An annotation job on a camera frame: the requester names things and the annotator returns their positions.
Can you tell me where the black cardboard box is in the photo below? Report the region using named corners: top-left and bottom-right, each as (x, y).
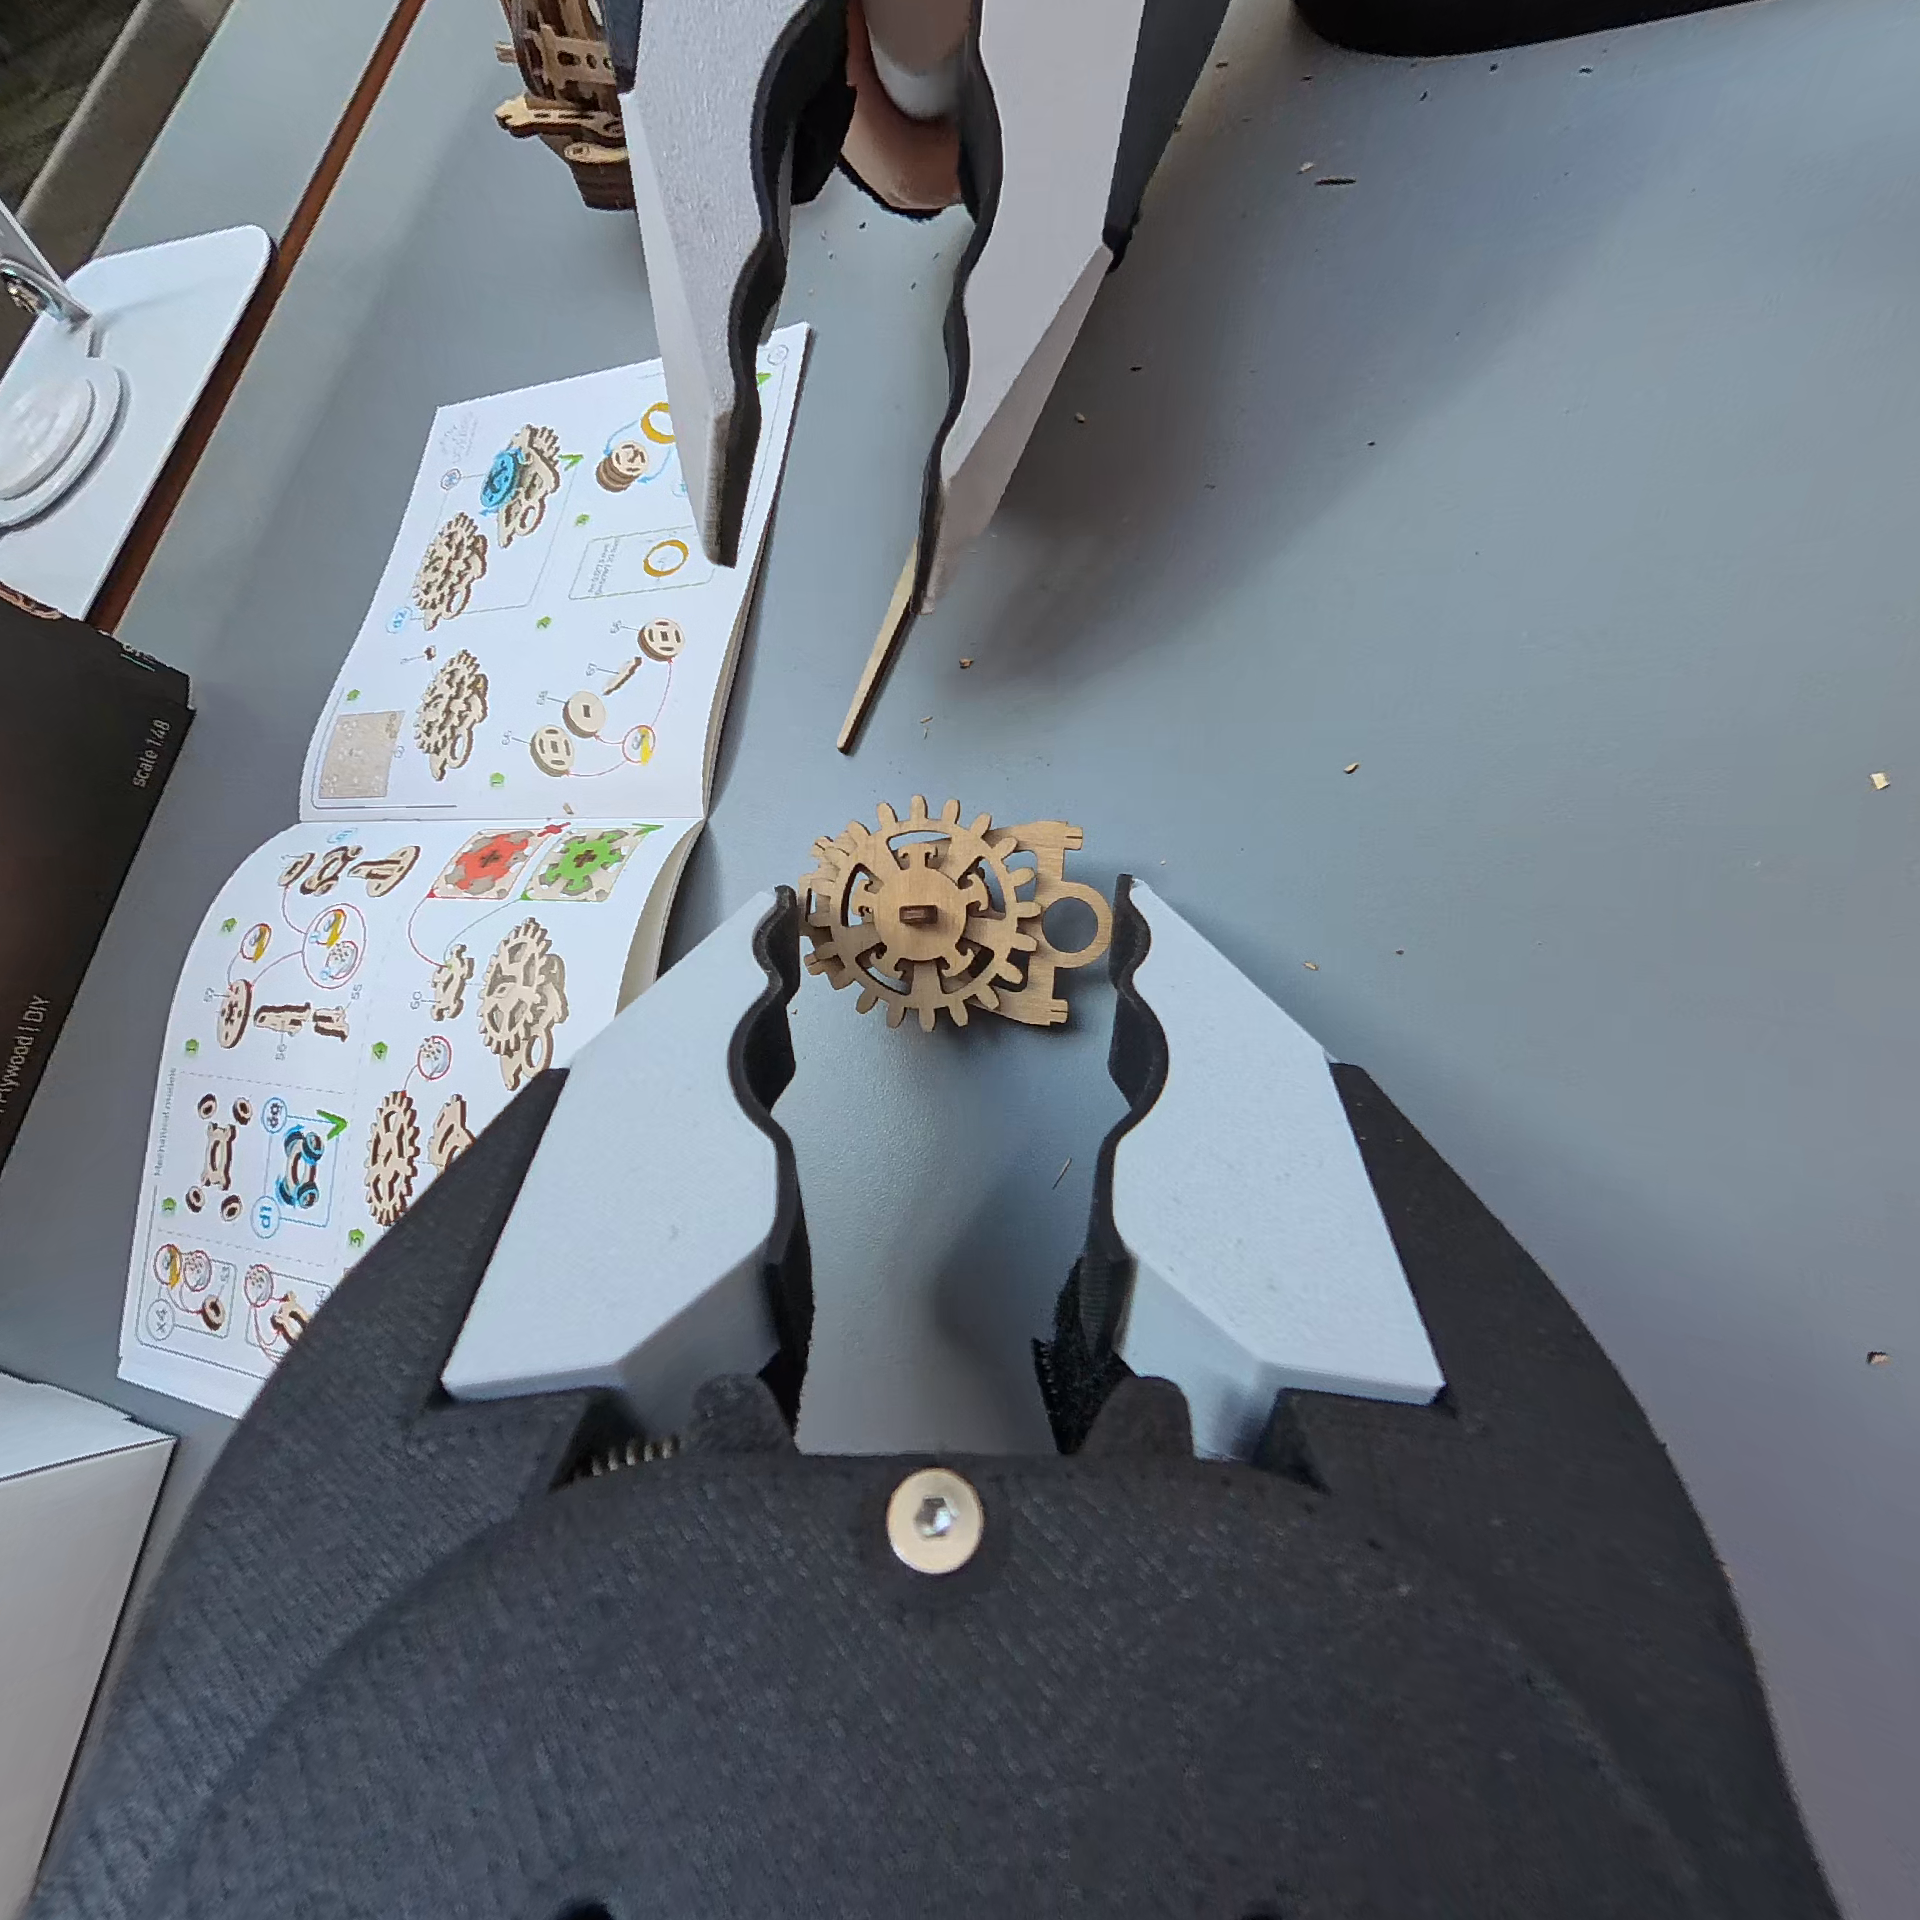
top-left (0, 592), bottom-right (199, 1173)

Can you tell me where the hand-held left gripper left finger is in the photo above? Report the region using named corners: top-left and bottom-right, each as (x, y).
top-left (438, 886), bottom-right (820, 1447)

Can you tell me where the thin plywood piece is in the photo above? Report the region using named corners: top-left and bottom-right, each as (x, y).
top-left (837, 538), bottom-right (920, 755)

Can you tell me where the person's right hand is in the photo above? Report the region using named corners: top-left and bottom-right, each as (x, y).
top-left (840, 0), bottom-right (965, 206)

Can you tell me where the wooden gear assembly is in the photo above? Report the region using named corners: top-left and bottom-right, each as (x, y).
top-left (796, 794), bottom-right (1123, 1036)

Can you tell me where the grey desk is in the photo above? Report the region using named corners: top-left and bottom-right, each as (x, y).
top-left (0, 0), bottom-right (1920, 1651)

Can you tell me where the white stand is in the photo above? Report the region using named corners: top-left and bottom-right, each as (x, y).
top-left (0, 196), bottom-right (279, 624)

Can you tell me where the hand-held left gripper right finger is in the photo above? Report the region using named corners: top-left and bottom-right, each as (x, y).
top-left (1028, 873), bottom-right (1455, 1463)

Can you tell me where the round white pad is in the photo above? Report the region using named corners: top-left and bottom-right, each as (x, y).
top-left (0, 360), bottom-right (135, 528)

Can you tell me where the wooden mechanical model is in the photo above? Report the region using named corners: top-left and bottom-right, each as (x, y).
top-left (496, 0), bottom-right (636, 215)

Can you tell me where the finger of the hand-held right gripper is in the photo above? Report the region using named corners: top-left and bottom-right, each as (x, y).
top-left (914, 0), bottom-right (1236, 615)
top-left (614, 0), bottom-right (858, 570)

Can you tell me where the white box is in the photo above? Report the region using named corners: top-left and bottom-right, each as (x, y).
top-left (0, 1368), bottom-right (179, 1861)

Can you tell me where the illustrated instruction booklet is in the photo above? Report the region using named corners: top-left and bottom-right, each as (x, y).
top-left (118, 324), bottom-right (813, 1419)

